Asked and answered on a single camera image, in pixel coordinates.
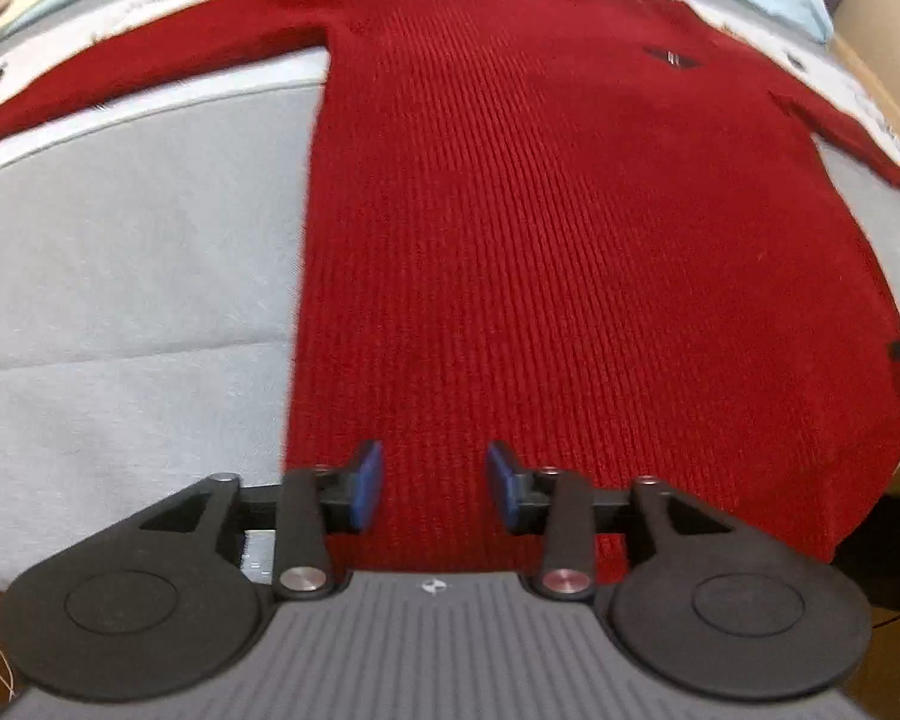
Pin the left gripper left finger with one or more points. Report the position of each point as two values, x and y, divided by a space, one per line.
174 594

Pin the dark red knit sweater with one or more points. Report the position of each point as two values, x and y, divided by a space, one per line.
251 234

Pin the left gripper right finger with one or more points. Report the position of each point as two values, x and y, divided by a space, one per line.
700 599

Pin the printed white bed sheet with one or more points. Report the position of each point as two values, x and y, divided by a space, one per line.
46 43

